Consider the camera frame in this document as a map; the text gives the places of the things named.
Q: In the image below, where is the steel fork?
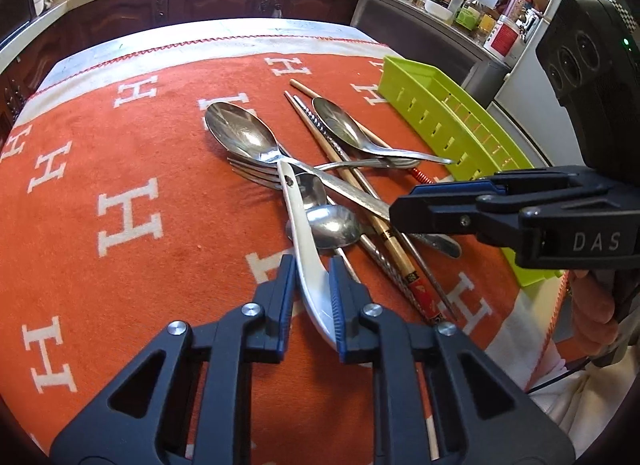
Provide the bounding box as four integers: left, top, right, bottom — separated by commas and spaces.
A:
227, 155, 423, 190

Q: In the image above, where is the red label white container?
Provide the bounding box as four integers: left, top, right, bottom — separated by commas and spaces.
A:
482, 15, 524, 64

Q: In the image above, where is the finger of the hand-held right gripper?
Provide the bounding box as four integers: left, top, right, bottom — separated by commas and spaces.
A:
389, 192, 527, 249
410, 166, 597, 196

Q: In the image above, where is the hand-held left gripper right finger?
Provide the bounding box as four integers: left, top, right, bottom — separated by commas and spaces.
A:
330, 256, 574, 465

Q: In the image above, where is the orange printed blanket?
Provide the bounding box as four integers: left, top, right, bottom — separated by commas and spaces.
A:
0, 35, 572, 465

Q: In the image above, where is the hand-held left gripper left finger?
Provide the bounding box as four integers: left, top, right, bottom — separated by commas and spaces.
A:
50, 254, 297, 465

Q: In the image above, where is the large steel spoon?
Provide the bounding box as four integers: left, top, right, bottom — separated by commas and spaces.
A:
204, 101, 462, 259

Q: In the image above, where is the person's right hand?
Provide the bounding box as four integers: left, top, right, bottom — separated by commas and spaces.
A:
566, 269, 621, 357

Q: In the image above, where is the red striped chopstick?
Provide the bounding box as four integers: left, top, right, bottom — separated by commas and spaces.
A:
410, 167, 442, 186

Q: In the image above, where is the grey steel cabinet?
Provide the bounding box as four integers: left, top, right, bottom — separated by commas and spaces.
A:
350, 0, 507, 106

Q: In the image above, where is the round bowl steel spoon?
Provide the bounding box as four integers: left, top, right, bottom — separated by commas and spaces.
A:
312, 97, 456, 166

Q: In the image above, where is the black cable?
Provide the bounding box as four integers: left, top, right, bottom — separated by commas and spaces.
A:
525, 345, 621, 393

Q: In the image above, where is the green label oil bottle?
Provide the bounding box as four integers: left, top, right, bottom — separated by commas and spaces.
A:
454, 0, 484, 30

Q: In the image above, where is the white ceramic spoon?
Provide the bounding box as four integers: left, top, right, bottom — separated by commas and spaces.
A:
277, 160, 347, 352

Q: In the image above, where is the green plastic utensil tray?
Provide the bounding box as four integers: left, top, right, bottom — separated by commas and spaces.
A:
377, 56, 568, 289

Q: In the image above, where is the tan chopstick red decorated end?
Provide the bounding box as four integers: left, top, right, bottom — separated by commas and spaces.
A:
290, 79, 444, 324

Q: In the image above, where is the wooden-handled steel spoon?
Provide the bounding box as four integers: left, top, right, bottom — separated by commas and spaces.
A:
286, 205, 391, 251

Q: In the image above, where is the pale blue table cover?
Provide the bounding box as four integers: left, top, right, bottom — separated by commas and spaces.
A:
50, 18, 372, 82

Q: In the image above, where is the white clothing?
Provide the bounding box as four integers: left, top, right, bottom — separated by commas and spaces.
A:
529, 360, 640, 448

